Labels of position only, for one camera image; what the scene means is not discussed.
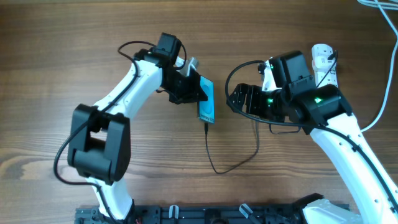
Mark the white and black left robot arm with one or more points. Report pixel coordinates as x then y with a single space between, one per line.
99 146

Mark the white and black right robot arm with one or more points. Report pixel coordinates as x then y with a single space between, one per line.
289 96

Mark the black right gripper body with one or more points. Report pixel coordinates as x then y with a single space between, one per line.
261 103

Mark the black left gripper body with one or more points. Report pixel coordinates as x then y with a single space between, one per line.
181 88

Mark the blue Galaxy smartphone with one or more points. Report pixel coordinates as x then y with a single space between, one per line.
206 108

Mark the white power strip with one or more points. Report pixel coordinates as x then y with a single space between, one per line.
328 76

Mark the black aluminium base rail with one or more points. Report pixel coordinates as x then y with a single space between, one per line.
267 214

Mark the white USB charger adapter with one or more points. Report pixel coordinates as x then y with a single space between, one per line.
323 62

